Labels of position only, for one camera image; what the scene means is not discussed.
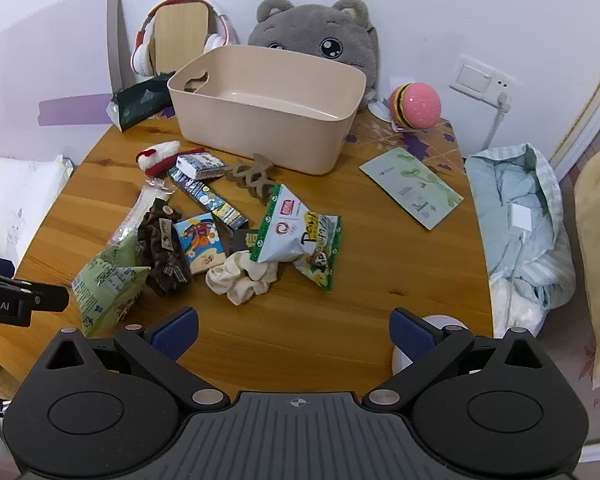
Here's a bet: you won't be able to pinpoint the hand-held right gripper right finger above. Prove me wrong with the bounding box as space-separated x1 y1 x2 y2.
362 308 556 413

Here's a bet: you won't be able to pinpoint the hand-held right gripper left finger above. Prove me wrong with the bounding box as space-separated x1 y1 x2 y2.
45 307 231 409

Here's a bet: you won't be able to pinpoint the light green snack bag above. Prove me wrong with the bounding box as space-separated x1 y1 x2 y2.
70 232 152 338

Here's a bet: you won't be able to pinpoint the dark brown fabric bow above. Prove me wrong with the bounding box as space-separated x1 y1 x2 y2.
136 199 193 297

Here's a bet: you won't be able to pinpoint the colourful small carton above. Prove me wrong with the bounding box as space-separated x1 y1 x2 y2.
172 212 228 276

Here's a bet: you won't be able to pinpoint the long blue cartoon box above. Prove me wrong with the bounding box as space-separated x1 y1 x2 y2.
167 167 249 236

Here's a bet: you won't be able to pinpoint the blue white patterned box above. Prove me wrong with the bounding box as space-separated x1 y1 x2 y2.
176 151 226 179

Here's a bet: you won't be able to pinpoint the red white plush toy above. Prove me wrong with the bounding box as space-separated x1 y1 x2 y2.
136 141 207 178

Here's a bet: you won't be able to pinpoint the beige plastic storage bin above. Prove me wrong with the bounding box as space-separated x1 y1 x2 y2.
167 44 367 177

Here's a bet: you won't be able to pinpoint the wooden desk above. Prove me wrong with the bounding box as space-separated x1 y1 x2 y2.
0 107 496 401

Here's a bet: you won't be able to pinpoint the small dark packet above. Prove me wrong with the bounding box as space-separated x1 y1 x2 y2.
227 230 261 253

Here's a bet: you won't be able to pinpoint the clear plastic packet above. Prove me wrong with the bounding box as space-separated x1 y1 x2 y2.
111 182 176 246

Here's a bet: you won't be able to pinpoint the green leaf-print packet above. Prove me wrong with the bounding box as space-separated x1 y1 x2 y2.
358 148 465 231

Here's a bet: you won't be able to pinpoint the light blue quilt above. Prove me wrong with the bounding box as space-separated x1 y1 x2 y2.
464 142 577 341

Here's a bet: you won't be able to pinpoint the white purple cabinet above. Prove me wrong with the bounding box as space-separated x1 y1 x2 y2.
0 0 123 161

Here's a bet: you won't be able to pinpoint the dark green tissue packet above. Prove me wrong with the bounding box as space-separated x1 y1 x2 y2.
107 72 177 133

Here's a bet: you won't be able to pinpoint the white plastic holder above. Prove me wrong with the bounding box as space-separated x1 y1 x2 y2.
369 97 398 122

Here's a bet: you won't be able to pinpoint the pink burger toy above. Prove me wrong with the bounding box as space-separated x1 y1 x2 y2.
390 81 442 129

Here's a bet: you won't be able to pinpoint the red white headphones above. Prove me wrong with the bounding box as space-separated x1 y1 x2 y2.
131 0 231 77

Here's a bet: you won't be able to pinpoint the wooden headphone stand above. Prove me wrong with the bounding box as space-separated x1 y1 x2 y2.
147 2 211 76

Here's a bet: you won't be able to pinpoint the grey plush bear pillow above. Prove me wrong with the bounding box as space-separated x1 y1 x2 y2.
247 0 381 98

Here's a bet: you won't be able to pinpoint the white plug with cable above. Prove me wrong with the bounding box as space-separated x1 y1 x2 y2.
480 91 513 153

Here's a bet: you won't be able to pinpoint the white wall socket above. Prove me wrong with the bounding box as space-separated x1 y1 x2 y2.
450 55 523 103

